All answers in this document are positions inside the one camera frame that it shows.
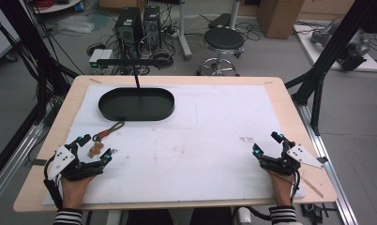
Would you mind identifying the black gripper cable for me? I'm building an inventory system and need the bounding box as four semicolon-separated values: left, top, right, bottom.
43;157;65;210
289;170;302;204

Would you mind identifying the clear plastic bag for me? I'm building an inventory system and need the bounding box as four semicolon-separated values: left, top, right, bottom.
53;13;111;35

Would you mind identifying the aluminium rail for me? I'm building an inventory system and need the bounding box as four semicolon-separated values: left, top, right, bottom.
0;122;46;210
294;100;360;225

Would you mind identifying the black oval tray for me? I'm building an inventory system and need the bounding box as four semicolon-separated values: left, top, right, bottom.
98;86;175;123

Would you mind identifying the grey desk leg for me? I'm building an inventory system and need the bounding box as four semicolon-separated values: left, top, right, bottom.
176;0;194;61

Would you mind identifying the white box device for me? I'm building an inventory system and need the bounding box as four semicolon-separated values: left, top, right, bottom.
88;48;113;69

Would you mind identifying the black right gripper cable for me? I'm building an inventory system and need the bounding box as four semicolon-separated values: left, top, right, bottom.
289;170;302;204

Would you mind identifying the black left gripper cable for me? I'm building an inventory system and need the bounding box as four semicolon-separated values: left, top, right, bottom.
43;157;65;210

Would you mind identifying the person's right hand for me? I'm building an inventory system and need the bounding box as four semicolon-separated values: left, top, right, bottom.
265;168;296;208

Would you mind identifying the black T-shaped stand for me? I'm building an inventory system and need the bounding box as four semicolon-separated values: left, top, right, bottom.
96;58;173;90

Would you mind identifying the person's left striped sleeve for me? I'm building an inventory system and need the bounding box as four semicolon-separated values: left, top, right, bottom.
53;207;83;225

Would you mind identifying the keychain with brown pendant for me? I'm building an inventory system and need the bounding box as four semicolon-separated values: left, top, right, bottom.
86;120;126;159

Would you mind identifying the thin wooden stick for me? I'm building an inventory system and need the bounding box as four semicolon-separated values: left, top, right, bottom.
298;173;325;199

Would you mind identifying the person's right striped sleeve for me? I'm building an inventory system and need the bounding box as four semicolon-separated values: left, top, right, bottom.
268;204;299;225

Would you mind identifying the cardboard box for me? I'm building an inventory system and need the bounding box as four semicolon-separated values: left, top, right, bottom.
256;0;306;40

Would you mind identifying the slim black computer tower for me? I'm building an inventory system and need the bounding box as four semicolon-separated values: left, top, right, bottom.
142;5;163;52

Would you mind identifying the person's striped sleeve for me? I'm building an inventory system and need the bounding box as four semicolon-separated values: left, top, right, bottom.
53;207;83;225
268;204;299;225

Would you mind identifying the white table mat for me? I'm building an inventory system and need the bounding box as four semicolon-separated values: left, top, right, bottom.
41;82;307;206

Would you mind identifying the grey machine on board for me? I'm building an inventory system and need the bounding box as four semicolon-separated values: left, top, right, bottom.
309;21;371;72

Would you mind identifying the large black computer tower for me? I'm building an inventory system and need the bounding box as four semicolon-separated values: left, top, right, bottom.
113;7;144;60

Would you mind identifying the white floor board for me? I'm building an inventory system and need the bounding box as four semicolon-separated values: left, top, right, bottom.
293;23;377;73

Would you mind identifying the black metal frame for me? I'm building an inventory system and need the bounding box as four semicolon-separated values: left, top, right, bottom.
284;0;377;137
0;0;80;127

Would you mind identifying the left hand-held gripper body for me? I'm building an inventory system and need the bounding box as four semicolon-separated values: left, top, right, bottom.
44;142;105;188

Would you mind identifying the person's left hand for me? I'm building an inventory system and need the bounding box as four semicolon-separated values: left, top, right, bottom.
60;173;97;210

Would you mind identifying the black round stool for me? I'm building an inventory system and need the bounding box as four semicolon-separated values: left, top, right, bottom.
195;27;246;77

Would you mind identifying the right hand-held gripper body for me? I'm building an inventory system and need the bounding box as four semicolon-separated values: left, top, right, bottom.
258;140;325;176

